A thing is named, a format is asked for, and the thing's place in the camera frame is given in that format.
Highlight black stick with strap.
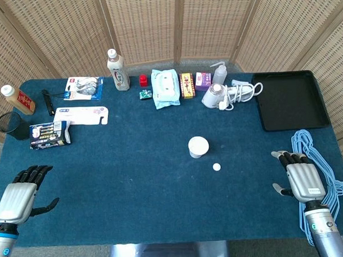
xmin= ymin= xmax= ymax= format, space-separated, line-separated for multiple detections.
xmin=41 ymin=88 xmax=69 ymax=117

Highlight white power cable with plug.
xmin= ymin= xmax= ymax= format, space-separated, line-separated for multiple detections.
xmin=217 ymin=81 xmax=265 ymax=112

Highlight black plastic tray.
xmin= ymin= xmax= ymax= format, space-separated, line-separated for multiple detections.
xmin=251 ymin=69 xmax=331 ymax=133

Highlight blue table cloth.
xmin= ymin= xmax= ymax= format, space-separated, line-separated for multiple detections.
xmin=0 ymin=68 xmax=343 ymax=250

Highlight light blue wet wipes pack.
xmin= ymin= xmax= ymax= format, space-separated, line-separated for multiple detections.
xmin=150 ymin=67 xmax=181 ymax=110

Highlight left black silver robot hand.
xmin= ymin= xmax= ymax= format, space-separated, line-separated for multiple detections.
xmin=0 ymin=164 xmax=61 ymax=225

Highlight yellow red box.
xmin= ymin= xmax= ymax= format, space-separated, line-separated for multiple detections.
xmin=179 ymin=72 xmax=197 ymax=99

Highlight purple white box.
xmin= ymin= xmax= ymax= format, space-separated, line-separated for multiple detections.
xmin=194 ymin=71 xmax=212 ymax=92

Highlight white hair dryer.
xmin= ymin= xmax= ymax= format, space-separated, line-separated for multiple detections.
xmin=201 ymin=79 xmax=256 ymax=109

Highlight beige milk tea bottle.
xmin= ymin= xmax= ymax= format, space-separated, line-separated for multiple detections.
xmin=106 ymin=48 xmax=131 ymax=92

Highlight brown bottle with red label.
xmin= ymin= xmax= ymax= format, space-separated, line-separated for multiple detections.
xmin=0 ymin=83 xmax=36 ymax=117

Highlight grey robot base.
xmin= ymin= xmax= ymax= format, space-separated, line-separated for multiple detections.
xmin=108 ymin=241 xmax=230 ymax=257

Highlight wicker folding screen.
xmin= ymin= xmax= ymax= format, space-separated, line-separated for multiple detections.
xmin=0 ymin=0 xmax=343 ymax=169

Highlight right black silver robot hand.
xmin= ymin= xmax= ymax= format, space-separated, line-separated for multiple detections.
xmin=270 ymin=149 xmax=327 ymax=207

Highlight white paper cup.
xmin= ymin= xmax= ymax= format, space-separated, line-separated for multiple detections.
xmin=188 ymin=136 xmax=210 ymax=159

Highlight white toothbrush package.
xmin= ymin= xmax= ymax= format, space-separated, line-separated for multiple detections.
xmin=52 ymin=105 xmax=110 ymax=127

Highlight clear plastic wash bottle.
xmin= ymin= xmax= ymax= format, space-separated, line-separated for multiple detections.
xmin=209 ymin=61 xmax=229 ymax=86

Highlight black mesh pen holder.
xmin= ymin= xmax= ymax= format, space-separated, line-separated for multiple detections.
xmin=0 ymin=110 xmax=32 ymax=142

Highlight blue white blister pack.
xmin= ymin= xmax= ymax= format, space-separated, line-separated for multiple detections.
xmin=63 ymin=76 xmax=106 ymax=103

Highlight blue wire clothes hangers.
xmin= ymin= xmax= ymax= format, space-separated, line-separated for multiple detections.
xmin=291 ymin=127 xmax=343 ymax=247

